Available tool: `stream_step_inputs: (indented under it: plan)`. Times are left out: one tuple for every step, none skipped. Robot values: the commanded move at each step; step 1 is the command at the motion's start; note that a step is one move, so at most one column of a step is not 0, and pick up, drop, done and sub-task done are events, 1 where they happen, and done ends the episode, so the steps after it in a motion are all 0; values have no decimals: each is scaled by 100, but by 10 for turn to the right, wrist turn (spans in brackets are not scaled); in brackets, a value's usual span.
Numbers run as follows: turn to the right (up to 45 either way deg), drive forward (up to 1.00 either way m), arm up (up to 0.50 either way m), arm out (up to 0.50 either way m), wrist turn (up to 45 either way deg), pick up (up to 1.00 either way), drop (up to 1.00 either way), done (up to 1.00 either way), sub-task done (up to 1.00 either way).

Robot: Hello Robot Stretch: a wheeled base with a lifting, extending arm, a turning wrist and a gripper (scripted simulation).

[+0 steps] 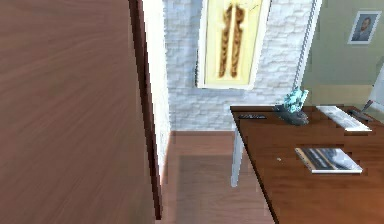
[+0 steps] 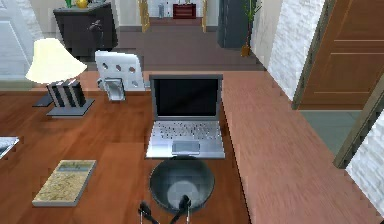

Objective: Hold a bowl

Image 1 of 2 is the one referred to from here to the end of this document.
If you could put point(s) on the black remote control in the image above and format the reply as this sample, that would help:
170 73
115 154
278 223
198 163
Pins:
252 116

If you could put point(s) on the turquoise crystal statue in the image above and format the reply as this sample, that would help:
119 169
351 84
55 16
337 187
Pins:
295 106

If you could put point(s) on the brown wooden room door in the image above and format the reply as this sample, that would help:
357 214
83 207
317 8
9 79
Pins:
70 110

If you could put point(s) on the brown wooden table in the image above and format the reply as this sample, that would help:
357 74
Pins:
300 186

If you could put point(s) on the grey cover book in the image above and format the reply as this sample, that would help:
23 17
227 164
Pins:
328 160

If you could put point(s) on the white keyboard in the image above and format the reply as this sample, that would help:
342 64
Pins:
343 118

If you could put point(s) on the white computer monitor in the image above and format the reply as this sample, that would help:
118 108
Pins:
375 96

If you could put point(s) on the framed portrait picture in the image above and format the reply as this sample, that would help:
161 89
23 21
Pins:
364 26

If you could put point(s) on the yellow framed wall picture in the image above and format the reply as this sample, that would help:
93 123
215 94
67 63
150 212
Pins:
231 43

